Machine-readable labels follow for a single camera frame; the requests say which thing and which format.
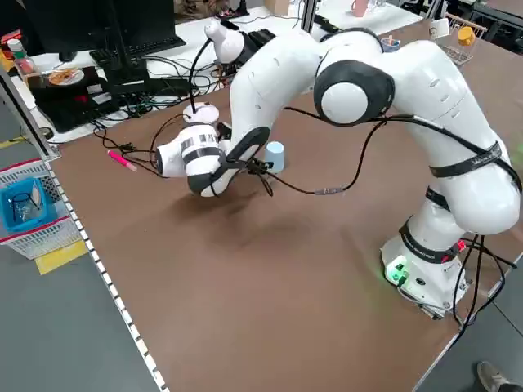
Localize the light blue plastic cup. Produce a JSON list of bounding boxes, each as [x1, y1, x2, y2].
[[264, 140, 286, 175]]

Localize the black power supply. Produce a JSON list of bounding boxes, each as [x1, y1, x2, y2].
[[248, 29, 277, 48]]

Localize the white desk lamp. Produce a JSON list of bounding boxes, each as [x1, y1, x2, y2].
[[182, 20, 248, 126]]

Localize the pink marker pen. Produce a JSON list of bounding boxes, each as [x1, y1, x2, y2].
[[107, 149, 138, 172]]

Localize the black keyboard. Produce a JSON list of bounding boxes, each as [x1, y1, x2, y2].
[[89, 35, 188, 66]]

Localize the black power adapter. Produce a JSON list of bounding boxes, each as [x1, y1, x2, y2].
[[313, 15, 340, 33]]

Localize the cardboard box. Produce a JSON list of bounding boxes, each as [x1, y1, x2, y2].
[[264, 0, 293, 16]]

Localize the black monitor stand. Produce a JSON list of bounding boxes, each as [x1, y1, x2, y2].
[[106, 0, 150, 87]]

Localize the black computer case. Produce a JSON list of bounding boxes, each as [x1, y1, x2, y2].
[[30, 67, 123, 134]]

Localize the round plate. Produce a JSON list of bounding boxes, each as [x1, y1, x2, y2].
[[47, 68, 86, 87]]

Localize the white mug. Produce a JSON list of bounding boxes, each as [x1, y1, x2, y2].
[[428, 18, 451, 41]]

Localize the black computer monitor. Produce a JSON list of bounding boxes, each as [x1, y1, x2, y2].
[[22, 0, 177, 62]]

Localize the white plastic basket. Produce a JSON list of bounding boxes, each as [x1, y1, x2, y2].
[[0, 158, 85, 261]]

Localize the orange-yellow mug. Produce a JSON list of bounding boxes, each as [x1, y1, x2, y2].
[[456, 26, 477, 46]]

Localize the blue plastic box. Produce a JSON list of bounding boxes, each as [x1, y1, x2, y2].
[[0, 177, 58, 234]]

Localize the small red white bottle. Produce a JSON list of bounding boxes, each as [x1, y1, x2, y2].
[[7, 38, 36, 78]]

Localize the person's shoe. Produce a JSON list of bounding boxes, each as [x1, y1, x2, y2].
[[476, 360, 523, 392]]

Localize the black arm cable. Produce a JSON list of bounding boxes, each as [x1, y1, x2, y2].
[[244, 106, 523, 332]]

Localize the tangled black desk cables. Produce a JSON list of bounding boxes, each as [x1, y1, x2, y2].
[[122, 56, 238, 119]]

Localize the black lamp cable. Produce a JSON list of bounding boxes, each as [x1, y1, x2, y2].
[[92, 113, 193, 179]]

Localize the aluminium frame post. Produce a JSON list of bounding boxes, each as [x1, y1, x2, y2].
[[294, 0, 319, 42], [0, 67, 60, 160]]

